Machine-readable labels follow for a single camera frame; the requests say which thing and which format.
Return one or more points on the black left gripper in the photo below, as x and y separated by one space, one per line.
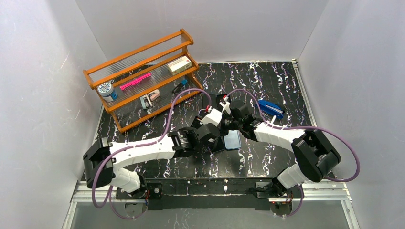
217 144

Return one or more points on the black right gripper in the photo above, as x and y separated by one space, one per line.
230 124

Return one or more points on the black phone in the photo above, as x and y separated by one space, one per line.
218 146
211 100

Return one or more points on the black phone case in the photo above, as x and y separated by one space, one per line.
219 98

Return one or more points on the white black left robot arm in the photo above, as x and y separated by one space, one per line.
105 163

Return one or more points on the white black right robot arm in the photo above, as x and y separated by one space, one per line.
314 153

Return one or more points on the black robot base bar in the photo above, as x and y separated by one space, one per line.
220 193

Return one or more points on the blue stapler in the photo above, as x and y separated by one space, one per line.
269 108

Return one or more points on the black blue marker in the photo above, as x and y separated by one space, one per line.
179 86

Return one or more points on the white pink tape dispenser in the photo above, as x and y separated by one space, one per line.
148 99

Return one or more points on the white red small box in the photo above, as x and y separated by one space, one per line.
179 65

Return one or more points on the pink comb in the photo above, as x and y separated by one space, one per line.
135 81

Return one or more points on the orange wooden shelf rack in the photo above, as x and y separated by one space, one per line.
142 83

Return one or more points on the blue white jar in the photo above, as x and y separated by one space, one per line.
107 92

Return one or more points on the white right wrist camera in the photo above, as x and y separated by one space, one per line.
224 102

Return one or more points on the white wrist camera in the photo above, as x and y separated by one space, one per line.
213 117
224 102

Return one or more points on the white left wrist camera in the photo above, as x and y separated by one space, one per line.
213 117

